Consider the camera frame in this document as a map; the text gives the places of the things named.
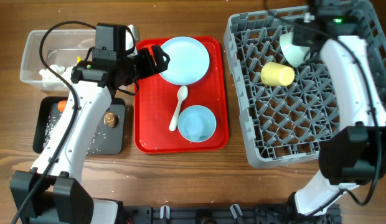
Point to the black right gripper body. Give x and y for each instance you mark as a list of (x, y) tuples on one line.
[(300, 35)]

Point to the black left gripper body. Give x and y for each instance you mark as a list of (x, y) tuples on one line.
[(137, 66)]

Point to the green plastic bowl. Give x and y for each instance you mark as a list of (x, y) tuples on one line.
[(294, 54)]

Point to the brown food lump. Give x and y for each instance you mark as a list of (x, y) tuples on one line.
[(110, 119)]

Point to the yellow plastic cup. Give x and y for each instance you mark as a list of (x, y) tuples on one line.
[(274, 74)]

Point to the blue plastic bowl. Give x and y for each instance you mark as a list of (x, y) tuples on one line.
[(197, 123)]

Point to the white napkin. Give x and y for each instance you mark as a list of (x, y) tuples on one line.
[(66, 75), (48, 76)]

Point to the white cooked rice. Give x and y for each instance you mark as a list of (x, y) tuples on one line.
[(49, 127)]

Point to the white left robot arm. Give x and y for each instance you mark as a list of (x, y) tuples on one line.
[(51, 191)]

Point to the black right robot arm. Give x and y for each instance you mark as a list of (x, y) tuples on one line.
[(356, 155)]

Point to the clear plastic waste bin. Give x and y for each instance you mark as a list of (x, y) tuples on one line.
[(61, 47)]

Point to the black food waste tray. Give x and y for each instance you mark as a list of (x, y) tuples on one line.
[(106, 140)]

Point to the grey dishwasher rack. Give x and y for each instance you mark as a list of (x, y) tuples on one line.
[(285, 124)]

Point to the light blue plate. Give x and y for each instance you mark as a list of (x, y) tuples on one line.
[(189, 60)]

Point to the red plastic tray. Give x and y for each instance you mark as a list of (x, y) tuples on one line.
[(156, 100)]

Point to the white plastic spoon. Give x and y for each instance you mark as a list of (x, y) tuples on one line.
[(181, 96)]

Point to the orange carrot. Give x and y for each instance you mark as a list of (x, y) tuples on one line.
[(61, 105)]

